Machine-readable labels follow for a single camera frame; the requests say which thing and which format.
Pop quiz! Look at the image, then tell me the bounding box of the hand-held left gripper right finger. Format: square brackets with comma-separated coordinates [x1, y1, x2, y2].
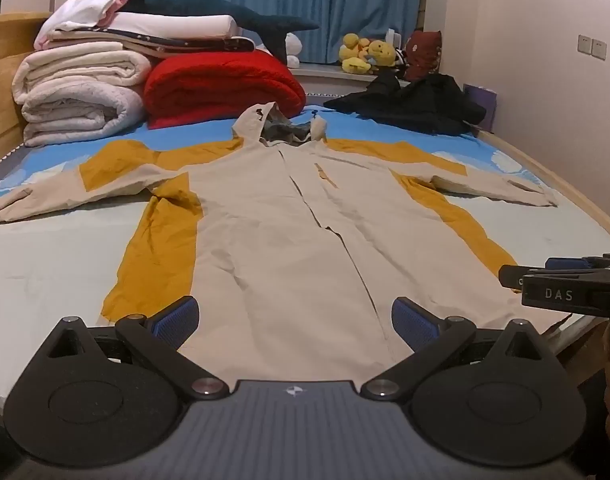
[361, 297, 543, 401]

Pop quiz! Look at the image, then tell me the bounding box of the wooden headboard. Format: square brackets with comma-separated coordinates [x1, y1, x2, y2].
[0, 12, 54, 172]

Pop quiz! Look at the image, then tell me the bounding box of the white plush toy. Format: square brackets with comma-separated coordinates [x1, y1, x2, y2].
[284, 32, 304, 69]

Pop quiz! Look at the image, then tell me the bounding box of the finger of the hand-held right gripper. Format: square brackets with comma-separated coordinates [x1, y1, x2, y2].
[545, 254, 610, 274]
[499, 263, 610, 320]

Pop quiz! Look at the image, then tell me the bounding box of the dark red plush cushion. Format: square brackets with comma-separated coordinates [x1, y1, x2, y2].
[403, 29, 443, 82]

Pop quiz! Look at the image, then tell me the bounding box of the beige and yellow jacket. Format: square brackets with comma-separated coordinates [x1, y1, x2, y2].
[0, 101, 566, 376]

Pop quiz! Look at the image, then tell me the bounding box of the white and pink cloth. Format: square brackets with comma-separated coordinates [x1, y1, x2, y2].
[34, 0, 130, 52]

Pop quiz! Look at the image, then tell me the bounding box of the purple box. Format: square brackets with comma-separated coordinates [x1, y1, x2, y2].
[462, 83, 497, 134]

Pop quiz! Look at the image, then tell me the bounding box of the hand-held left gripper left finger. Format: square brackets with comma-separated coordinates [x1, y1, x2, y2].
[48, 296, 231, 401]

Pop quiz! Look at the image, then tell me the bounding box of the yellow plush toy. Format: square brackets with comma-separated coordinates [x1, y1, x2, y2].
[338, 33, 374, 76]
[367, 39, 399, 70]

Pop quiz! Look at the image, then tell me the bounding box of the blue shark plush toy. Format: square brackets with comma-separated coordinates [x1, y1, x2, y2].
[122, 0, 320, 66]

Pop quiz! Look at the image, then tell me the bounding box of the black clothes pile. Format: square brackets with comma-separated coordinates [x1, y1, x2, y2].
[323, 68, 488, 136]

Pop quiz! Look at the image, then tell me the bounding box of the red folded blanket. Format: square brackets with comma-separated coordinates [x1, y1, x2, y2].
[144, 51, 307, 131]

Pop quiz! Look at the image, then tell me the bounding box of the blue cloud printed bed sheet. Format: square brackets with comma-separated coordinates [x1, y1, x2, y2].
[0, 92, 610, 401]

